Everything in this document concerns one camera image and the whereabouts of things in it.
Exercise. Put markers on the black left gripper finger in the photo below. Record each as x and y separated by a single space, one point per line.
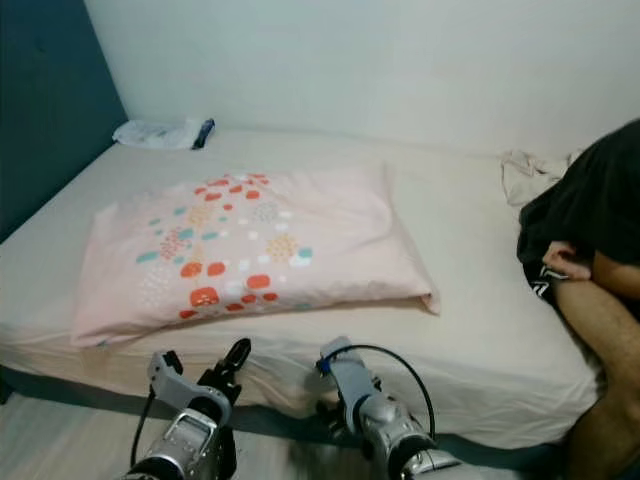
237 357

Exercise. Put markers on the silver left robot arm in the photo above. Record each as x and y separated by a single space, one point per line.
185 445

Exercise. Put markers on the person's bare forearm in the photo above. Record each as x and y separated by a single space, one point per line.
618 272

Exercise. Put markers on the pink patterned pillow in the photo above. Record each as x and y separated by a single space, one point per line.
340 235

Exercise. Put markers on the person's bare hand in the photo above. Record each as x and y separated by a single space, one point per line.
565 262

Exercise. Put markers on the bed mattress with cream sheet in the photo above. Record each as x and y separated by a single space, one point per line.
480 340

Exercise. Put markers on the small dark blue object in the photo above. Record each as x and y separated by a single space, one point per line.
206 133

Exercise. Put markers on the white plastic packet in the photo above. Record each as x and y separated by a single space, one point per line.
155 134

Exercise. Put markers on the black shorts with white print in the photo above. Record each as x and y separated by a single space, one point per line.
542 284

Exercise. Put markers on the person's bare leg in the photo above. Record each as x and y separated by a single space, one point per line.
605 370

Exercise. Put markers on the crumpled beige cloth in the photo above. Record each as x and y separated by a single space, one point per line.
530 175

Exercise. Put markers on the person's black shirt torso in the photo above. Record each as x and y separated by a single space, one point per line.
595 195

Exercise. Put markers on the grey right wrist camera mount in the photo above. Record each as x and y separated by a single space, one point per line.
348 375

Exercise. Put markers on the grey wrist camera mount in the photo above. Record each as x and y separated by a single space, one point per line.
348 375
172 378

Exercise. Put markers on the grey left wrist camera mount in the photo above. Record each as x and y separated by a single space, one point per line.
172 378

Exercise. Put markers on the dark bed frame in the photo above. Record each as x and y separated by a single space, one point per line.
280 420

